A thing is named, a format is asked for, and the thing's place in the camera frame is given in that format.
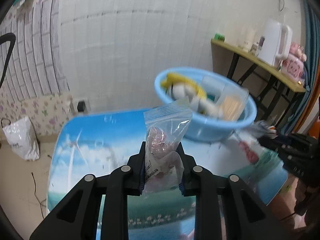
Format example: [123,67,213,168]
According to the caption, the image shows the wooden side table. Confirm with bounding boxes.
[210,38,306,128]

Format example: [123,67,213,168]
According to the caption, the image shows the green box on side table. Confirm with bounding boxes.
[214,33,225,42]

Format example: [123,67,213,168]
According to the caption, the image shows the clear plastic container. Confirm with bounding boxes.
[201,76,249,120]

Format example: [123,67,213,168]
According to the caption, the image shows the light blue plastic basin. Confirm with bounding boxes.
[154,67,257,142]

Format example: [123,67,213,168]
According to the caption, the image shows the clear zip bag pink contents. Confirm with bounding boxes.
[144,98,193,193]

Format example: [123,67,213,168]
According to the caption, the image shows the small dark jar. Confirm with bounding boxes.
[251,36,265,56]

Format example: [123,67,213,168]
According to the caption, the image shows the black cable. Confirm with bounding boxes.
[0,32,16,87]

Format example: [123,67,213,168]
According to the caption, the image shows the white plush with yellow hat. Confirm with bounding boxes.
[161,72,223,119]

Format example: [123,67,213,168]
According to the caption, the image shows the white plastic bag on floor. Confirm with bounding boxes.
[1,116,40,161]

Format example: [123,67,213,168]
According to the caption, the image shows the grey snack packet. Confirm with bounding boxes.
[244,120,277,139]

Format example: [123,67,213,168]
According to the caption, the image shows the white cup on side table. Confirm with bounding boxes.
[238,27,256,52]

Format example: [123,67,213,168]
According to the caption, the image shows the black wall plug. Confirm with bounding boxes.
[77,100,87,113]

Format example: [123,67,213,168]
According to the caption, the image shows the pink bear box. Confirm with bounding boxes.
[280,42,307,85]

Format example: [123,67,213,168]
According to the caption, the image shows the white electric kettle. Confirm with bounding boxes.
[257,19,293,68]

